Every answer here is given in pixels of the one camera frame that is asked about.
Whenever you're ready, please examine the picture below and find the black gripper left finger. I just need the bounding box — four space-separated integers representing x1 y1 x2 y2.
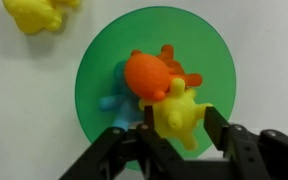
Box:
58 105 185 180

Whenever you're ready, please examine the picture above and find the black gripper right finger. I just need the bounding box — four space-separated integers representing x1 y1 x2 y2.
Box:
203 105 288 180

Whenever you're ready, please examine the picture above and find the yellow plush toy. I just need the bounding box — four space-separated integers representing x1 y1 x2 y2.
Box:
137 77 215 152

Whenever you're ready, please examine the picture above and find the light blue rubber toy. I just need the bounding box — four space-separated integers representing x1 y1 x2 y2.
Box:
98 59 145 132

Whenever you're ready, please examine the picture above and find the orange plush toy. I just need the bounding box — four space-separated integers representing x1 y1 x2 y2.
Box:
123 44 204 102

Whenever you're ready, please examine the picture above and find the green round plate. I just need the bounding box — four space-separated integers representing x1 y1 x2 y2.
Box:
74 5 237 173

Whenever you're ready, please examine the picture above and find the yellow bear toy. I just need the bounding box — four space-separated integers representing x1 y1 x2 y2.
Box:
2 0 81 35

